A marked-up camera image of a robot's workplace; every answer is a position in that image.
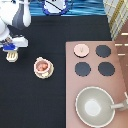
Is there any round wooden plate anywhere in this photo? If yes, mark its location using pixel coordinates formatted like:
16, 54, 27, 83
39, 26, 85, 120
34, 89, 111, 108
33, 59, 55, 80

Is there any black mat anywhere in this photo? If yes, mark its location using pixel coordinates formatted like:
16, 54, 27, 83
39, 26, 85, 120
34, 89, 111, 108
0, 16, 110, 128

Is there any pink toy stove top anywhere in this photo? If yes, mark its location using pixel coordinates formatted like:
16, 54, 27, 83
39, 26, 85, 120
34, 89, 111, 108
66, 41, 128, 128

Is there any cream wooden spatula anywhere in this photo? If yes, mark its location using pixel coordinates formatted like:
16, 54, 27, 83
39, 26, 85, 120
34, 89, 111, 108
6, 51, 18, 62

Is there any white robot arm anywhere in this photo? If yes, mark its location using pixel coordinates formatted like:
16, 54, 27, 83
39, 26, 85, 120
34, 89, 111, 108
0, 0, 31, 51

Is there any blue patterned cloth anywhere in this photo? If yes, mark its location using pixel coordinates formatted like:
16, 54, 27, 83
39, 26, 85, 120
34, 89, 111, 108
30, 0, 105, 16

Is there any dark round burner front-right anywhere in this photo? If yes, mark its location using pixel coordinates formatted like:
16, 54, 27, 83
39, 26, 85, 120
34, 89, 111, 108
98, 62, 115, 76

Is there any grey faucet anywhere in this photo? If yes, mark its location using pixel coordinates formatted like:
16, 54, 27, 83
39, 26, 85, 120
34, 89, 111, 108
109, 91, 128, 112

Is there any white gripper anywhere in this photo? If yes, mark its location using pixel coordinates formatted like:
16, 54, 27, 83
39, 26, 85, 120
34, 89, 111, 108
0, 36, 28, 51

